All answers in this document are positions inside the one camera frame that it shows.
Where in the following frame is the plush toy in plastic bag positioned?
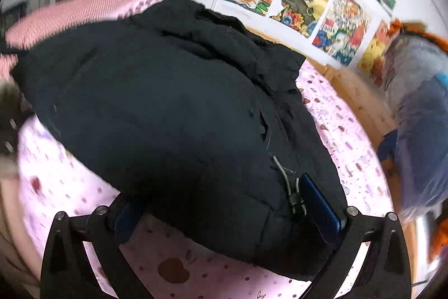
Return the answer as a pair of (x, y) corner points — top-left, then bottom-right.
(377, 18), (448, 262)

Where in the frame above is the yellow bear drawing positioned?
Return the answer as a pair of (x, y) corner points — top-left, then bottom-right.
(356, 20), (397, 83)

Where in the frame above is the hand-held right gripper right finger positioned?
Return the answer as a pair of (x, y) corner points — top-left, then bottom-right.
(300, 173), (412, 299)

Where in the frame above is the wooden bed frame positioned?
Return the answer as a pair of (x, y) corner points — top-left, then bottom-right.
(245, 25), (400, 145)

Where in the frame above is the black padded jacket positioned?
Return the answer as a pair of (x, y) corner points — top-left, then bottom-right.
(10, 0), (348, 283)

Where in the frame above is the red checked quilt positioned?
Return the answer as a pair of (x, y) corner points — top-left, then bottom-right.
(0, 0), (173, 79)

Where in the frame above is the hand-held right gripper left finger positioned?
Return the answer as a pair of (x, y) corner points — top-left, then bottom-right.
(40, 196), (149, 299)

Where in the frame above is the pink apple print quilt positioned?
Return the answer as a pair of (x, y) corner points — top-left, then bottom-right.
(17, 59), (398, 299)

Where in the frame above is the red white city drawing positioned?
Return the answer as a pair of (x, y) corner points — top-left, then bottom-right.
(311, 0), (372, 68)

